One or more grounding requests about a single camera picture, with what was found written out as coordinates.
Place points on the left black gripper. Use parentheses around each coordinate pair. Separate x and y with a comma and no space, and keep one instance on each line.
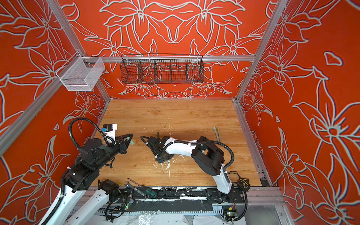
(123,146)

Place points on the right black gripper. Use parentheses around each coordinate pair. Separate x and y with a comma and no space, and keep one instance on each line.
(155,155)

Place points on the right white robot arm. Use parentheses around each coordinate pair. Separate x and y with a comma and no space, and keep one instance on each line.
(212,157)

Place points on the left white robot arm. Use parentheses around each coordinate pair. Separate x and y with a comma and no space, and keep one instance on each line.
(93,155)

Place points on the silver wrench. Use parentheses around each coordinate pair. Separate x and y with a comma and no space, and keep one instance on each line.
(146,196)

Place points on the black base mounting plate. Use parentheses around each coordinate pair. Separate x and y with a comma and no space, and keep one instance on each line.
(207,194)

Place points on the small green circuit board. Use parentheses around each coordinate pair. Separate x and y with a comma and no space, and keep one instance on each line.
(230,212)

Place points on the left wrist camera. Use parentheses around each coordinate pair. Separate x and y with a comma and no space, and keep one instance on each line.
(108,133)

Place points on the green handled screwdriver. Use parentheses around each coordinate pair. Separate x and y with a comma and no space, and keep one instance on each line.
(152,193)

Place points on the black wire mesh basket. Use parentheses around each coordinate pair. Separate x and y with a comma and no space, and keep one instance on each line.
(168,69)

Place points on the white slotted cable duct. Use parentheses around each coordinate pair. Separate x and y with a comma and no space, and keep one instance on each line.
(216,210)

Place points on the white wire mesh basket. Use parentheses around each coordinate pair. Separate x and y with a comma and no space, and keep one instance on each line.
(81,74)

